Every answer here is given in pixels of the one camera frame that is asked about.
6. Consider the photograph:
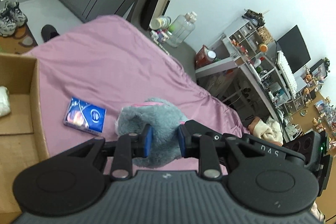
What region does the grey fluffy plush toy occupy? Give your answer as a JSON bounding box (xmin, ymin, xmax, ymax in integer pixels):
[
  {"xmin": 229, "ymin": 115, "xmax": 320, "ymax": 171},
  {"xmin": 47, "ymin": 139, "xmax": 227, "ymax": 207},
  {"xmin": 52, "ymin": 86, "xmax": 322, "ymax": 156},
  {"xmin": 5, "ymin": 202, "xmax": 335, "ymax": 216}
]
[{"xmin": 116, "ymin": 98, "xmax": 188, "ymax": 169}]

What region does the blue tissue packet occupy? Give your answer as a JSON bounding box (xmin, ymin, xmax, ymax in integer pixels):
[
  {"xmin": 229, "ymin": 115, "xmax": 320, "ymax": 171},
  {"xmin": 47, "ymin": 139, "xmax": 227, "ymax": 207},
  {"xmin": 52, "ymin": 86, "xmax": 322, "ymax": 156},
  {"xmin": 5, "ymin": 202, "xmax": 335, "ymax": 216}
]
[{"xmin": 63, "ymin": 97, "xmax": 106, "ymax": 136}]

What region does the white crumpled soft bundle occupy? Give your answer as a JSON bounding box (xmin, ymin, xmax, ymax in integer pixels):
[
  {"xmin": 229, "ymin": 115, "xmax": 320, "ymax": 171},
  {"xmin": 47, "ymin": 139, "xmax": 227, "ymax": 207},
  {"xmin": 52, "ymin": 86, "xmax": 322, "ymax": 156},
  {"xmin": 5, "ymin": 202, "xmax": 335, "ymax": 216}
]
[{"xmin": 0, "ymin": 86, "xmax": 11, "ymax": 117}]

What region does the beige brown plush blanket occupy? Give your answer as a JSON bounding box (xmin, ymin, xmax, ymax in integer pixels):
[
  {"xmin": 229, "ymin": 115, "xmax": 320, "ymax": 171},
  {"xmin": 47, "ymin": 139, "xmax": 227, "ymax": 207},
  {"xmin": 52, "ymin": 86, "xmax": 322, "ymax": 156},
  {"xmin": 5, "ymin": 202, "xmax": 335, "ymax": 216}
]
[{"xmin": 248, "ymin": 117, "xmax": 284, "ymax": 146}]

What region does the red storage bin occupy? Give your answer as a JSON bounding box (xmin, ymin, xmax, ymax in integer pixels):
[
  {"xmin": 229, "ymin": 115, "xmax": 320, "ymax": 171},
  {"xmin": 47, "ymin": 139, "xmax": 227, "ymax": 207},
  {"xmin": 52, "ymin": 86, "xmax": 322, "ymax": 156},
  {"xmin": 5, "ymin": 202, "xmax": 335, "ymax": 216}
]
[{"xmin": 195, "ymin": 45, "xmax": 217, "ymax": 69}]

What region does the pink bed sheet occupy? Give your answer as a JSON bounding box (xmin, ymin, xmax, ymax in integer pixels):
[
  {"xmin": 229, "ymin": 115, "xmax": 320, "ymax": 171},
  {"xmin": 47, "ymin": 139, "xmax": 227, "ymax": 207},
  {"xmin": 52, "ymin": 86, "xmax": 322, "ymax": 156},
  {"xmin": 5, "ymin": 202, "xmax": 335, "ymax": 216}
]
[{"xmin": 29, "ymin": 16, "xmax": 247, "ymax": 156}]

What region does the white keyboard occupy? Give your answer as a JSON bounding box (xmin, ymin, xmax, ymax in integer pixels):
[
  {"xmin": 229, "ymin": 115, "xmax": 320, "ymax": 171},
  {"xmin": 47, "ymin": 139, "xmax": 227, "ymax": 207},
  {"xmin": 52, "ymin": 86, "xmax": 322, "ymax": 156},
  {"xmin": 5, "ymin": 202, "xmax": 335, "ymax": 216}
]
[{"xmin": 277, "ymin": 51, "xmax": 297, "ymax": 98}]

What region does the white desk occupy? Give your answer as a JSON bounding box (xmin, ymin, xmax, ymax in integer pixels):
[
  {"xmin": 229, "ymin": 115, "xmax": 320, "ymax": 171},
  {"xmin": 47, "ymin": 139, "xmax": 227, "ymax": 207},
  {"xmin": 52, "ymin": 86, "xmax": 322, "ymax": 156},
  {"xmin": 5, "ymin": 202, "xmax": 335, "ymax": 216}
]
[{"xmin": 195, "ymin": 38, "xmax": 282, "ymax": 126}]

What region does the brown cardboard box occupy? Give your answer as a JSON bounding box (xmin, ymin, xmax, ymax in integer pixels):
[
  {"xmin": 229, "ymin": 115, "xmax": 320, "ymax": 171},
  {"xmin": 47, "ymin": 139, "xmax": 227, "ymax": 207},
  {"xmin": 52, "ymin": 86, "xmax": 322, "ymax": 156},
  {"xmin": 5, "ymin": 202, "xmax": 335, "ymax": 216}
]
[{"xmin": 1, "ymin": 53, "xmax": 50, "ymax": 223}]

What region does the black computer monitor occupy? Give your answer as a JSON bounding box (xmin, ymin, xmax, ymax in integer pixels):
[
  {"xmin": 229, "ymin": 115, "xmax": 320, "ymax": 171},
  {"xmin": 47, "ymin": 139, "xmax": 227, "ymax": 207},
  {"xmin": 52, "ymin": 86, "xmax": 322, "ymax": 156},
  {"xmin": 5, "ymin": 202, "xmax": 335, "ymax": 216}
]
[{"xmin": 277, "ymin": 25, "xmax": 311, "ymax": 73}]

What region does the clear plastic water jug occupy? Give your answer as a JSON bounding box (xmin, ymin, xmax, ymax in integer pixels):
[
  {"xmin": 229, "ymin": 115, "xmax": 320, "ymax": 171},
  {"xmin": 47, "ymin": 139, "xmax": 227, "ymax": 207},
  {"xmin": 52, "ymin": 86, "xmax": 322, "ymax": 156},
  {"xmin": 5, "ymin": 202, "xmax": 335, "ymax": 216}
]
[{"xmin": 167, "ymin": 11, "xmax": 197, "ymax": 48}]

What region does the small drawer organizer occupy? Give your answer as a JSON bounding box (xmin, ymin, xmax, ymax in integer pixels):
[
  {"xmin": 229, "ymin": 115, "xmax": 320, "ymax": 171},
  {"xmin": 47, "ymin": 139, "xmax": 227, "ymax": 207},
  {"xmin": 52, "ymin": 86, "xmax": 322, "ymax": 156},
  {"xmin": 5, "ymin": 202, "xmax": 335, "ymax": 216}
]
[{"xmin": 225, "ymin": 18, "xmax": 263, "ymax": 57}]

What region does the white cup container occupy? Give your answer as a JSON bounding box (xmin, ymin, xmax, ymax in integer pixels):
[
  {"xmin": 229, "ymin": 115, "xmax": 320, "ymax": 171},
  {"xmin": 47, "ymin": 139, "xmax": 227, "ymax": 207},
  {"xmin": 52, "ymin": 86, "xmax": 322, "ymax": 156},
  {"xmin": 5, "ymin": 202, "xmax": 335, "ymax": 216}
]
[{"xmin": 149, "ymin": 16, "xmax": 171, "ymax": 30}]

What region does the black slipper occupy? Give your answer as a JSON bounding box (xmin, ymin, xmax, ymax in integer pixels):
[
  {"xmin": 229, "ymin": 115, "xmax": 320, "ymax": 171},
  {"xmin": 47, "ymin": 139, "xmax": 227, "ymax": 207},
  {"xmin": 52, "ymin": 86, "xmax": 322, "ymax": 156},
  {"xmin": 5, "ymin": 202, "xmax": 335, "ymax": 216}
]
[{"xmin": 41, "ymin": 24, "xmax": 59, "ymax": 43}]

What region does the grey sneakers pair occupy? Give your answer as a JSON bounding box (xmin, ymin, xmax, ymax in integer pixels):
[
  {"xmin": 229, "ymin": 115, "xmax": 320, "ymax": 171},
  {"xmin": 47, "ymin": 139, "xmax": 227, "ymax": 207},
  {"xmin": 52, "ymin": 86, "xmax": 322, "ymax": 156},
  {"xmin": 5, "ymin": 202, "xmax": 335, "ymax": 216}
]
[{"xmin": 0, "ymin": 1, "xmax": 28, "ymax": 37}]

